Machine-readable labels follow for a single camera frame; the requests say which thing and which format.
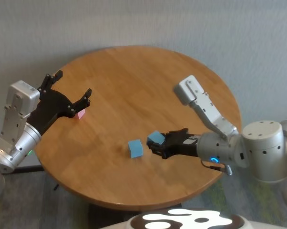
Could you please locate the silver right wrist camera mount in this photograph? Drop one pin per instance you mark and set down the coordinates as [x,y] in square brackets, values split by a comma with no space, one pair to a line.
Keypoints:
[205,105]

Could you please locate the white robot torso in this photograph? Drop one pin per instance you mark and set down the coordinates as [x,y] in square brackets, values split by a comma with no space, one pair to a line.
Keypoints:
[193,219]

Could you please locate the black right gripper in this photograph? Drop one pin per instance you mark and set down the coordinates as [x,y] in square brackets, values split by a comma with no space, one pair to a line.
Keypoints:
[181,145]

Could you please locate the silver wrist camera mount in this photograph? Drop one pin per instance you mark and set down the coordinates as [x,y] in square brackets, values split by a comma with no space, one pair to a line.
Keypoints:
[22,95]
[205,105]

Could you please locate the pink cube block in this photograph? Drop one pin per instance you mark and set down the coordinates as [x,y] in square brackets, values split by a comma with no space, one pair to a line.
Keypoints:
[81,115]

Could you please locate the blue cube block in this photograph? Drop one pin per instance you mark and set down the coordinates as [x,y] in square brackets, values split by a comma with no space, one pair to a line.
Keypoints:
[135,149]
[156,137]

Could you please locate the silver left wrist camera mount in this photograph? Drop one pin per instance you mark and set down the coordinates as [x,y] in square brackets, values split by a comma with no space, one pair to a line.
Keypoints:
[22,95]

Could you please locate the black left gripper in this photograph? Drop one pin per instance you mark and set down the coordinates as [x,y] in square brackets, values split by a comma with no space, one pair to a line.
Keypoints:
[50,107]

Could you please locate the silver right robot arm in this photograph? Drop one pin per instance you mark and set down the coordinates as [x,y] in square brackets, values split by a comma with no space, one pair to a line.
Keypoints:
[262,148]

